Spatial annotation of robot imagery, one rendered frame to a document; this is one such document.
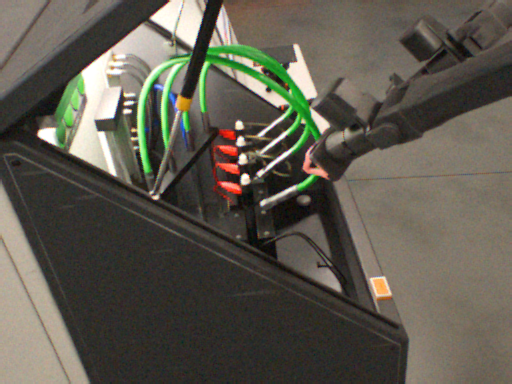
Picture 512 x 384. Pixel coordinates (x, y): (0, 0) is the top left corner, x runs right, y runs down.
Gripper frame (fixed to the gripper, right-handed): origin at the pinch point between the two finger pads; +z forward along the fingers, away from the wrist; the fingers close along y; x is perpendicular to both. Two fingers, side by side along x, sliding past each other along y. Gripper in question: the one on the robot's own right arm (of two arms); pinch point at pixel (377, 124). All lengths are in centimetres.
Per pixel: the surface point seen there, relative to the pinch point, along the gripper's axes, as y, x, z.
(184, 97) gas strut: 36, 41, -1
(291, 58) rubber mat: 7, -86, 36
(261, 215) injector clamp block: 2.7, 3.5, 34.0
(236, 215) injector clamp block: 7.0, 4.2, 37.9
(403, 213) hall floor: -95, -123, 74
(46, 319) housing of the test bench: 31, 50, 42
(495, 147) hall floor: -131, -186, 37
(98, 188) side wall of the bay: 38, 46, 15
